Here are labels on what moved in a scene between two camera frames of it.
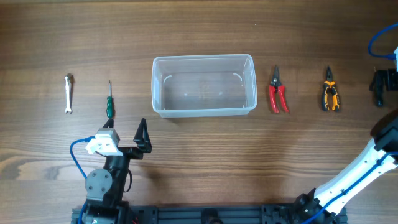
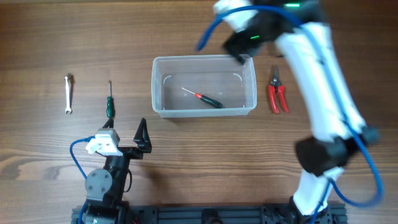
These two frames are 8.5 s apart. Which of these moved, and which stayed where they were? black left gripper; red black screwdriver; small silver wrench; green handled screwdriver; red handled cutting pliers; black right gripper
Moved: black right gripper; red black screwdriver
Stayed: green handled screwdriver; red handled cutting pliers; small silver wrench; black left gripper
